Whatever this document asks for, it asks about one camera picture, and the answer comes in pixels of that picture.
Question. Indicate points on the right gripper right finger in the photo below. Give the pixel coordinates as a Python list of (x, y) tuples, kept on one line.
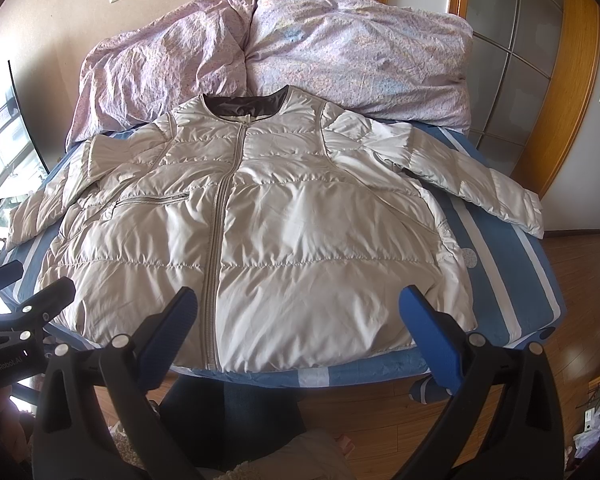
[(525, 439)]

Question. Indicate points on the wooden framed glass door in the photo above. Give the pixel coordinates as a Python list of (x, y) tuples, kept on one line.
[(531, 76)]

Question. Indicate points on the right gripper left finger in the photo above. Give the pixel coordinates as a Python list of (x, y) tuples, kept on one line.
[(71, 439)]

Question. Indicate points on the clutter pile on floor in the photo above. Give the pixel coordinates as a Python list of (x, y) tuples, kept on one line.
[(590, 435)]

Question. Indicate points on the beige puffer jacket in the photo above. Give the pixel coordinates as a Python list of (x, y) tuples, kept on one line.
[(296, 222)]

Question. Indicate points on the blue white striped bed sheet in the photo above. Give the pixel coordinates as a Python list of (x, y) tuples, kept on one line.
[(517, 299)]

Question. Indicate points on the pink floral duvet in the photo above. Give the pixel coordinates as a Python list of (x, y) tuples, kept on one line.
[(381, 61)]

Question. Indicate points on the dark trousers of operator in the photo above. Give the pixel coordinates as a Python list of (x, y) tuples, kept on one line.
[(219, 425)]

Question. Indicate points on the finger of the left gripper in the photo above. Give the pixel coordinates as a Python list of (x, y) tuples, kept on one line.
[(26, 322), (10, 273)]

